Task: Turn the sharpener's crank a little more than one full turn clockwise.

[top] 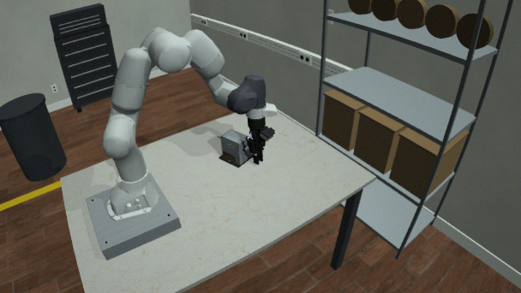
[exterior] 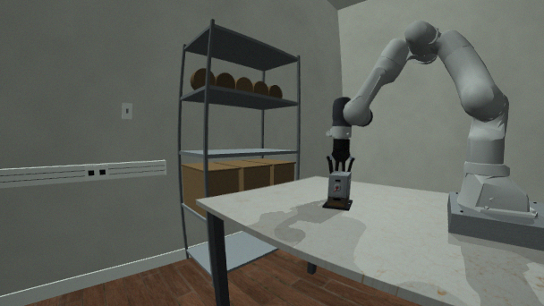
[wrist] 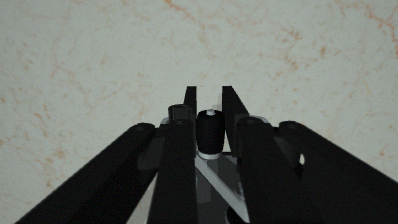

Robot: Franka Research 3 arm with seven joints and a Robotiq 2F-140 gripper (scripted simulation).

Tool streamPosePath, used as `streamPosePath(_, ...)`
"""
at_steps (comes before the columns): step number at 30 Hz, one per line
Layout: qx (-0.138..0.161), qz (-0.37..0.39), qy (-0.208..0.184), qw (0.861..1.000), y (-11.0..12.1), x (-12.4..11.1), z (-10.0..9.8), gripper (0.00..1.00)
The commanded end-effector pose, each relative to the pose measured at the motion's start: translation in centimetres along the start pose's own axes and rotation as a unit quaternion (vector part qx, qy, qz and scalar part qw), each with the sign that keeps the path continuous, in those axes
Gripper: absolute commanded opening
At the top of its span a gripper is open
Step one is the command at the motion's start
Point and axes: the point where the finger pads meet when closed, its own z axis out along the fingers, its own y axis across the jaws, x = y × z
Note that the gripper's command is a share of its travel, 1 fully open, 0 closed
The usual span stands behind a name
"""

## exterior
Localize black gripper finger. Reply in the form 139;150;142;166
327;154;339;173
342;155;355;172

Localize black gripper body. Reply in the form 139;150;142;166
332;139;351;162

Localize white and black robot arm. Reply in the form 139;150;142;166
327;21;538;218

